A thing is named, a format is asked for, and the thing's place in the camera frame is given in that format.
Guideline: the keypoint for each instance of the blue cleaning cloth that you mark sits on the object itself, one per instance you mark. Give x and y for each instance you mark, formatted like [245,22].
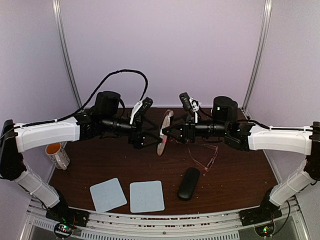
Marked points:
[146,197]
[107,195]

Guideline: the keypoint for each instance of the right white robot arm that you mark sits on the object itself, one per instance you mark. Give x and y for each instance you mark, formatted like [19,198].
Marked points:
[250,135]

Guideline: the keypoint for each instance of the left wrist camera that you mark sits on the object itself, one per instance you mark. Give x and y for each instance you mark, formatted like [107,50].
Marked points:
[140,108]

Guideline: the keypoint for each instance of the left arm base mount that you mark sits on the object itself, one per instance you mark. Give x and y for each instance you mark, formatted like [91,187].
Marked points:
[72,217]

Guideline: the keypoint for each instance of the black glasses case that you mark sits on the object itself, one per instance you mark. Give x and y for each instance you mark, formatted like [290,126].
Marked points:
[188,184]

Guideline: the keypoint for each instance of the patterned white mug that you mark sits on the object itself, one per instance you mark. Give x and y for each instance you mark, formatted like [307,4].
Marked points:
[58,155]

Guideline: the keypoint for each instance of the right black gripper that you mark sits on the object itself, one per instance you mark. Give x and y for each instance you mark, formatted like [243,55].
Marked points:
[188,128]

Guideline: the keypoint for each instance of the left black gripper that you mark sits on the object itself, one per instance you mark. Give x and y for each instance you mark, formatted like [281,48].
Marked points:
[136,139]

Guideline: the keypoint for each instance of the left aluminium corner post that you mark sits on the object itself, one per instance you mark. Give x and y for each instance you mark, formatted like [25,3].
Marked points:
[66,57]

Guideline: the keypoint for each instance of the front aluminium rail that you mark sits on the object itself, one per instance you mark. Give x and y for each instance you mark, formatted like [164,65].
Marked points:
[224,225]

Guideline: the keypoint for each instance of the tan glasses case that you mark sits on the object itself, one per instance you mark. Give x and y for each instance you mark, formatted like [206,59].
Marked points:
[166,122]

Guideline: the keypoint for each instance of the right aluminium corner post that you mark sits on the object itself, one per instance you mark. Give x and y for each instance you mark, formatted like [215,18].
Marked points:
[264,30]

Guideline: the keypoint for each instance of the aluminium corner post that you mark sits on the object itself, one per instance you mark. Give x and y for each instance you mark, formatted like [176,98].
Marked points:
[66,57]
[264,30]

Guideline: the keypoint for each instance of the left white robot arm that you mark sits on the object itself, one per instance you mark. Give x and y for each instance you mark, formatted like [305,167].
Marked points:
[88,124]

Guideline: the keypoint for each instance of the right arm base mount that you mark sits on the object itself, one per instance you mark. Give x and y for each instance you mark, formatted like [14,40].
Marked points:
[265,216]

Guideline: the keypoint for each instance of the pink thin frame glasses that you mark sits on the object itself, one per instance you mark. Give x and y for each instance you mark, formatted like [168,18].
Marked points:
[204,155]

